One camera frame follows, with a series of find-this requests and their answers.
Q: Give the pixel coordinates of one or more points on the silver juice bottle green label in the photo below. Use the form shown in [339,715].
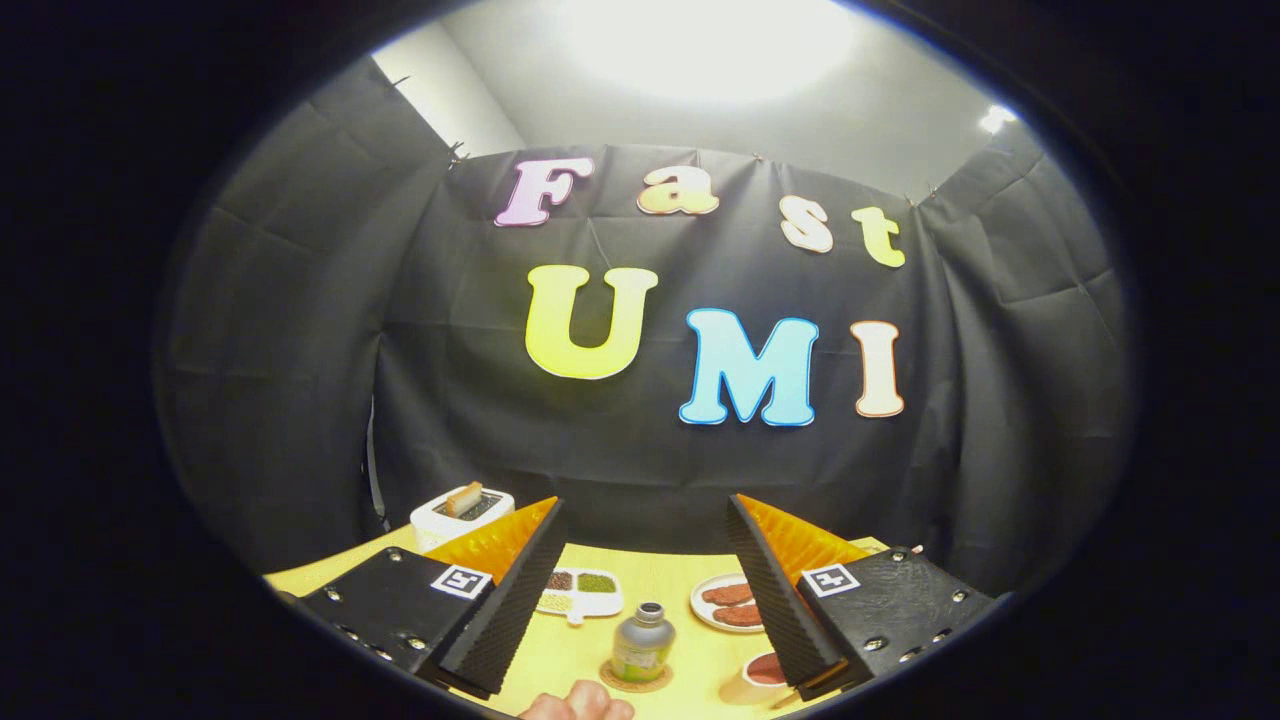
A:
[643,645]

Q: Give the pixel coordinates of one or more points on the black backdrop cloth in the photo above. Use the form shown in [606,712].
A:
[450,380]

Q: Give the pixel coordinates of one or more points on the round cork coaster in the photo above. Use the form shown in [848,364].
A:
[612,677]

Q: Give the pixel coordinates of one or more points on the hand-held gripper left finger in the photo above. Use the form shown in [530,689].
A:
[500,610]

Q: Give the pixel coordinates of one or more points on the small ceiling light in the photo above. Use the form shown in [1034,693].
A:
[997,117]

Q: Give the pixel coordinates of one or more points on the white divided dish with beans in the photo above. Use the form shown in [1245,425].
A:
[590,590]

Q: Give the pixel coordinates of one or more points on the white oval plate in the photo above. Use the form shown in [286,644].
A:
[700,608]

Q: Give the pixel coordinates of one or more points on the toast slice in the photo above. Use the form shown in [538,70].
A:
[464,499]

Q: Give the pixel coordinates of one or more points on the brown meat slice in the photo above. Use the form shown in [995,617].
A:
[728,594]
[740,615]

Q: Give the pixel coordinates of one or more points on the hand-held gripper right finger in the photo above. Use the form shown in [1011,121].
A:
[775,600]

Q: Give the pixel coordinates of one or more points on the light wooden table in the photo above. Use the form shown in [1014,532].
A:
[660,580]

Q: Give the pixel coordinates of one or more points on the white toaster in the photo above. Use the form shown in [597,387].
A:
[440,525]

